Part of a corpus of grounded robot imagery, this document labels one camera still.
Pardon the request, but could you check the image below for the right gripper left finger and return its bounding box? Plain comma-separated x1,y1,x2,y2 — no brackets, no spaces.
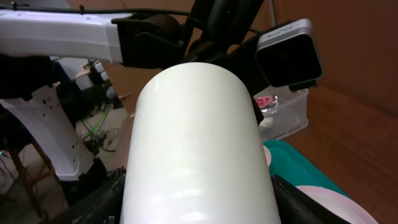
49,169,126,224

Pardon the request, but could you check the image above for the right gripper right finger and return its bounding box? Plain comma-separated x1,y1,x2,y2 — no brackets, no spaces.
271,175,349,224

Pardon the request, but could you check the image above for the large white plate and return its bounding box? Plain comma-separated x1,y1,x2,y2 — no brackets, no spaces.
297,185,378,224

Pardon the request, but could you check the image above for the white tissue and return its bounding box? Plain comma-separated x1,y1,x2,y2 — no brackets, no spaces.
259,117,274,128

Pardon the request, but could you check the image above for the small white cup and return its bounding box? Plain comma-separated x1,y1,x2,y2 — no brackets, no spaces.
121,63,280,223

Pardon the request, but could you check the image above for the red foil snack wrapper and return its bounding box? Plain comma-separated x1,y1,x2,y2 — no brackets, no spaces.
256,95,279,113

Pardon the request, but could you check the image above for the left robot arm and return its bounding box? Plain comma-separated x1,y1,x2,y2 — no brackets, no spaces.
1,1,262,205

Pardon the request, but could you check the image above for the clear plastic waste bin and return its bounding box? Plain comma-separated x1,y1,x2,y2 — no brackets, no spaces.
254,86,308,141

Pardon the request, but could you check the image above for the teal serving tray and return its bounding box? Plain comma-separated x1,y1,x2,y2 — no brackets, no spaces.
263,140,349,197

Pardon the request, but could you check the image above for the white bowl with rice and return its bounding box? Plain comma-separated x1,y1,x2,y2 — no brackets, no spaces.
263,146,272,168

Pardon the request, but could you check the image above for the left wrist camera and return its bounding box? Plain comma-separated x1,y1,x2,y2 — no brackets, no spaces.
256,19,323,91

